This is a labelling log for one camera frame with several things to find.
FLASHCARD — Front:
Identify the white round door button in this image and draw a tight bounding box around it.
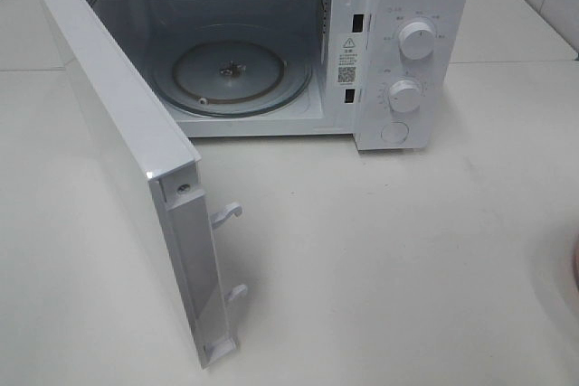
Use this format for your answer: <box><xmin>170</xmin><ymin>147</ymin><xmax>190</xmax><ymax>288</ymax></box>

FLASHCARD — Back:
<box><xmin>381</xmin><ymin>121</ymin><xmax>409</xmax><ymax>145</ymax></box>

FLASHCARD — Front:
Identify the white microwave knob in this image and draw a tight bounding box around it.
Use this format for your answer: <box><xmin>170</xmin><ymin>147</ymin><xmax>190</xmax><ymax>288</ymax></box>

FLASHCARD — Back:
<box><xmin>398</xmin><ymin>18</ymin><xmax>435</xmax><ymax>61</ymax></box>
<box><xmin>387</xmin><ymin>79</ymin><xmax>422</xmax><ymax>113</ymax></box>

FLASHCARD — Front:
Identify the white microwave door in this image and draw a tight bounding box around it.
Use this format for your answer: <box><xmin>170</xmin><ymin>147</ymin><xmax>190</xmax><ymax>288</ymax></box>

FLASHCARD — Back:
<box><xmin>41</xmin><ymin>0</ymin><xmax>247</xmax><ymax>366</ymax></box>

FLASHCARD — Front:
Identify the pink round plate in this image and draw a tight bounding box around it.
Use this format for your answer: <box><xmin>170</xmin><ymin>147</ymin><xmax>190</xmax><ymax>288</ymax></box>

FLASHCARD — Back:
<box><xmin>572</xmin><ymin>238</ymin><xmax>579</xmax><ymax>290</ymax></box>

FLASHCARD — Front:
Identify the glass microwave turntable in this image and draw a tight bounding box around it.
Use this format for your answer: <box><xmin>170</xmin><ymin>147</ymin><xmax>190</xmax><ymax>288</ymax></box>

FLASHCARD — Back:
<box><xmin>158</xmin><ymin>40</ymin><xmax>312</xmax><ymax>118</ymax></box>

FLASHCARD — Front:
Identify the white warning label sticker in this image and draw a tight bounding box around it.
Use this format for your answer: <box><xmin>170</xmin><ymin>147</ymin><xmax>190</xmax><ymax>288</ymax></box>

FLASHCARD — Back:
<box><xmin>334</xmin><ymin>33</ymin><xmax>363</xmax><ymax>87</ymax></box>

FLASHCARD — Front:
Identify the white microwave oven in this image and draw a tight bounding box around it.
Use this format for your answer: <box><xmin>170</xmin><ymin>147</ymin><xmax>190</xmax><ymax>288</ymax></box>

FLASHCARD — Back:
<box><xmin>86</xmin><ymin>0</ymin><xmax>466</xmax><ymax>151</ymax></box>

